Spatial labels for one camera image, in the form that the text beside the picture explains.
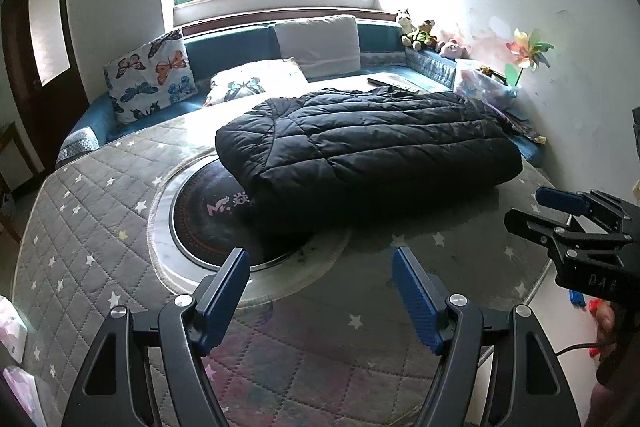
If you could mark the grey patterned sofa armrest cover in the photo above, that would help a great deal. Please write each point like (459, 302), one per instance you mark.
(75, 146)

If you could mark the black puffer jacket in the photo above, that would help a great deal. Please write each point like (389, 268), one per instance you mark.
(375, 147)

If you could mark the red toy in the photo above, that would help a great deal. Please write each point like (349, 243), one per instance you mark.
(594, 306)

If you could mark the brown plush toy green clothes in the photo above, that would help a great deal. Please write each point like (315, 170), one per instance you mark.
(424, 37)

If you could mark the wooden shelf cabinet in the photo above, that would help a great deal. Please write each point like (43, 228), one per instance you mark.
(10, 157)

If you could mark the person's right hand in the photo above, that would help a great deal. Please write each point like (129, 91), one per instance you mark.
(606, 327)

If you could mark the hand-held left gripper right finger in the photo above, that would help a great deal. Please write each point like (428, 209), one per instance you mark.
(415, 302)

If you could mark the dark patterned cloth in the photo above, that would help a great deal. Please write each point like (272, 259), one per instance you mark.
(525, 129)

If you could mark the round black table inset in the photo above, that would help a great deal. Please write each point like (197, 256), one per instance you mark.
(210, 217)

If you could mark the blue toy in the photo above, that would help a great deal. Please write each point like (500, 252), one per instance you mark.
(577, 298)

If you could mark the brown door with glass panel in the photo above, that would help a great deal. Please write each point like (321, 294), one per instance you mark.
(20, 57)

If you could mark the large butterfly print pillow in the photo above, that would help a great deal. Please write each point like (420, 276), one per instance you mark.
(150, 77)

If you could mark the teal sofa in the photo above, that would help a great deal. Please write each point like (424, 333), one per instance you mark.
(220, 52)

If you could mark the colourful pinwheel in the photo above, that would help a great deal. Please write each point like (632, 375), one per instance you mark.
(525, 47)

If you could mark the pink plush toy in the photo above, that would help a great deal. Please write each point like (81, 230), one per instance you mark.
(455, 49)

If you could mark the small butterfly print pillow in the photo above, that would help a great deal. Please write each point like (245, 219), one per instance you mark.
(250, 82)

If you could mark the white plush toy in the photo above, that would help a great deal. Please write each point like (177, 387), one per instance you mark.
(406, 22)

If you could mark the pink white package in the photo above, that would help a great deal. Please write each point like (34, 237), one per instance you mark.
(22, 392)
(11, 329)

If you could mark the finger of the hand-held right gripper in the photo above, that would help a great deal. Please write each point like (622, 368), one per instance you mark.
(560, 201)
(530, 227)

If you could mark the person's right forearm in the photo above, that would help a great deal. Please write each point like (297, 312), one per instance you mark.
(615, 412)

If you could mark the clear plastic bag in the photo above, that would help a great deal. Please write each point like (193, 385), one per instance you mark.
(480, 87)

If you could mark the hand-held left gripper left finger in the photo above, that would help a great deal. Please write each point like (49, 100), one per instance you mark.
(227, 297)

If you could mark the white cushion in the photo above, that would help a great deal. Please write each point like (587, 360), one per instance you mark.
(320, 42)

